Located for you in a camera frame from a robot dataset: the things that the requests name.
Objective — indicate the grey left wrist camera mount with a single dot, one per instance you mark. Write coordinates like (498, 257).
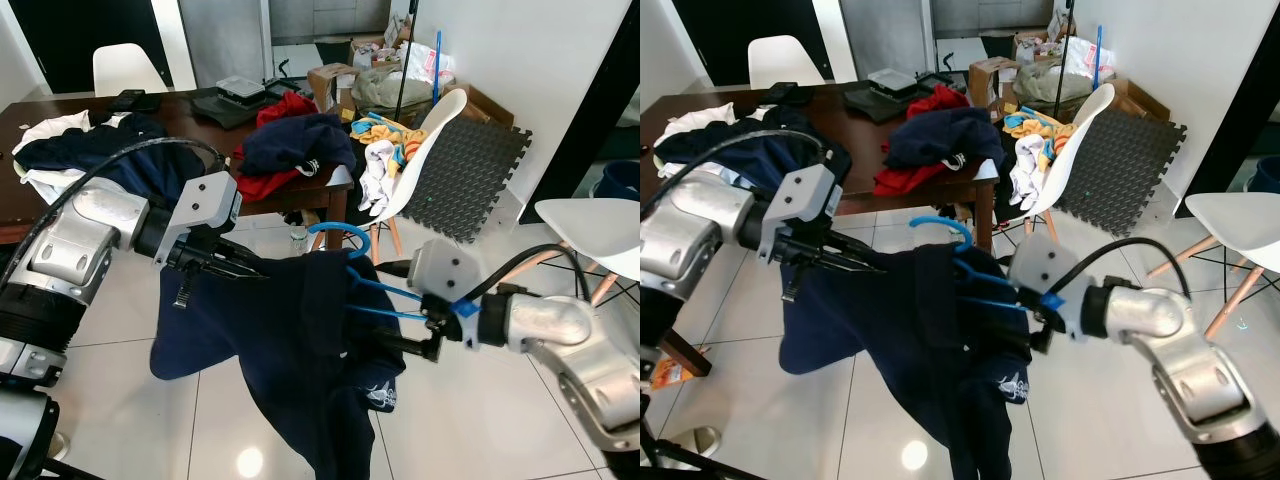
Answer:
(810, 195)
(205, 200)

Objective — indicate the blue plastic hanger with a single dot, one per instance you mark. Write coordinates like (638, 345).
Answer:
(940, 220)
(335, 227)

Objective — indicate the white plastic bag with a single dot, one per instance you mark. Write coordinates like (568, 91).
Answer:
(425, 62)
(1085, 55)

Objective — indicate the grey foam mat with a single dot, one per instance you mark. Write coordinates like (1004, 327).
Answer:
(1130, 170)
(480, 180)

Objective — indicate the white cloth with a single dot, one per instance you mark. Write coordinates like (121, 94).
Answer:
(1028, 175)
(378, 180)

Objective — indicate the clear plastic bottle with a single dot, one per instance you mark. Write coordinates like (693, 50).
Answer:
(297, 238)

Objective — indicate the white garment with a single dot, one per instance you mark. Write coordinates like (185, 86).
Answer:
(700, 120)
(50, 125)

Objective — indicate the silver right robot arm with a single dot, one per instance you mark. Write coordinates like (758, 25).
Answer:
(1150, 315)
(560, 325)

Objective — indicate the yellow blue patterned cloth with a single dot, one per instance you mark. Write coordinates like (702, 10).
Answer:
(1030, 125)
(385, 130)

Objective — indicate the red garment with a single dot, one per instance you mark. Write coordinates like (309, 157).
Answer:
(900, 180)
(265, 185)

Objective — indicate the small cardboard box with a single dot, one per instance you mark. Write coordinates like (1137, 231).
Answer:
(325, 85)
(985, 78)

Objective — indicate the black laptop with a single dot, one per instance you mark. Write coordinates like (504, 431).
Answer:
(880, 106)
(230, 112)

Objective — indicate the large cardboard box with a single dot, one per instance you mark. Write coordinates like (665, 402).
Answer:
(490, 105)
(1145, 98)

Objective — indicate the orange snack packet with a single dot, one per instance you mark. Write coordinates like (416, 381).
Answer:
(680, 368)

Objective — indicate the grey flat device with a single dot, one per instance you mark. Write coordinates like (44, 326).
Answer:
(240, 87)
(893, 80)

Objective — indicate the dark navy garment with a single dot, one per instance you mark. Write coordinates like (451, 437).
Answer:
(100, 145)
(720, 152)

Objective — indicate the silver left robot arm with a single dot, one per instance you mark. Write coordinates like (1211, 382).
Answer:
(690, 235)
(85, 235)

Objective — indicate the thin black pole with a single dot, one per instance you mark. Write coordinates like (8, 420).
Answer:
(407, 40)
(1067, 40)

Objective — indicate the blue stick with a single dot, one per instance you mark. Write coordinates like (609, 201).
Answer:
(437, 60)
(1098, 50)

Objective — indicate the navy shirt white print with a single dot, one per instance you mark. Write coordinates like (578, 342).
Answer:
(900, 340)
(270, 340)

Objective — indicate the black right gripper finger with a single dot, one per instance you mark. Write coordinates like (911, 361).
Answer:
(405, 351)

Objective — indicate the olive green bag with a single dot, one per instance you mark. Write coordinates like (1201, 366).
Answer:
(1050, 82)
(385, 90)

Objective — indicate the blue bucket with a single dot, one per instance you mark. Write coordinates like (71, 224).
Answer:
(1262, 175)
(622, 180)

